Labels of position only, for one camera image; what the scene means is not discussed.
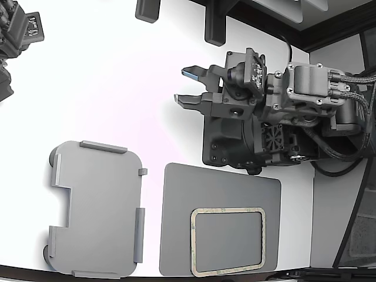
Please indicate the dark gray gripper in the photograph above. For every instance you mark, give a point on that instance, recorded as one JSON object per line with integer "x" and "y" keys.
{"x": 235, "y": 108}

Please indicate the tan rectangular frame gasket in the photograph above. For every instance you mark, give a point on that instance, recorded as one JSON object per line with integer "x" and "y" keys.
{"x": 227, "y": 210}

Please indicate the gray six-joint robot arm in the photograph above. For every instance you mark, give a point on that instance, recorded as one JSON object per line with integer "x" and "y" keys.
{"x": 308, "y": 88}

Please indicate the gray tabbed holder plate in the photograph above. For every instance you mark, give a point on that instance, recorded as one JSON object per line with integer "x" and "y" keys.
{"x": 100, "y": 205}

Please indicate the gray rounded mat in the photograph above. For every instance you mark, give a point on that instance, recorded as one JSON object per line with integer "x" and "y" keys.
{"x": 205, "y": 188}

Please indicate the gray wrist camera module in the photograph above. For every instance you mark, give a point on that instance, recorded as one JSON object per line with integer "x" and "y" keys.
{"x": 245, "y": 75}

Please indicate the black camera device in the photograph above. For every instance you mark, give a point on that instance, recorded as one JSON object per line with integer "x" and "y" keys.
{"x": 17, "y": 32}

